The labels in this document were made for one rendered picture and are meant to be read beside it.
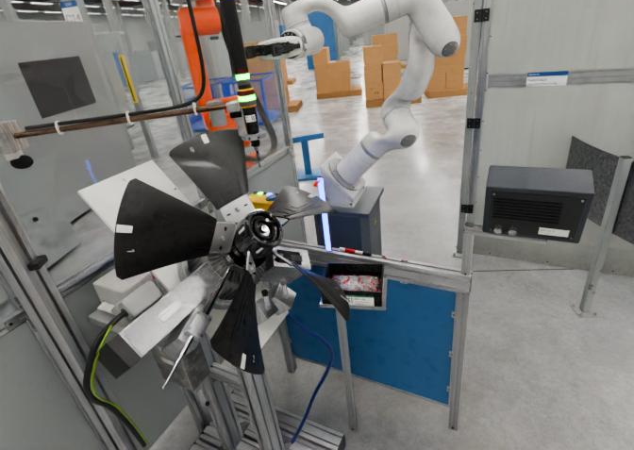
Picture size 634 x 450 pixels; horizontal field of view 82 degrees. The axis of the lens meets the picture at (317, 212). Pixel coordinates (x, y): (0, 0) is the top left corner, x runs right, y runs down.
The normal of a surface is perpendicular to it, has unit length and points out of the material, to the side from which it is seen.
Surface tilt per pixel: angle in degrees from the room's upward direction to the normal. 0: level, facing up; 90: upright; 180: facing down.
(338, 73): 90
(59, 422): 90
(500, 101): 90
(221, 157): 47
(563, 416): 0
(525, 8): 90
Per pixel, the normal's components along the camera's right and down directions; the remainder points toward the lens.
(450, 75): -0.12, 0.46
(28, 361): 0.89, 0.11
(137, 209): 0.62, 0.00
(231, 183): 0.00, -0.23
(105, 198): 0.61, -0.49
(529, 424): -0.11, -0.89
